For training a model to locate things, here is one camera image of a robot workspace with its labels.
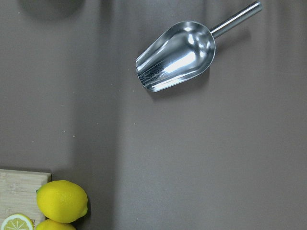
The shiny steel scoop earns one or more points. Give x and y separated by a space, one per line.
184 51

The whole yellow lemon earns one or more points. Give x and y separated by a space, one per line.
62 201
49 224

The whole yellow lemon near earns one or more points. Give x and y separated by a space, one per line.
49 224

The whole yellow lemon far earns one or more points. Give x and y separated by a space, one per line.
62 201

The bamboo cutting board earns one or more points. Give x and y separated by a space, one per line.
18 194

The lemon slice upper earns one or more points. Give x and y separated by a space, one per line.
17 222

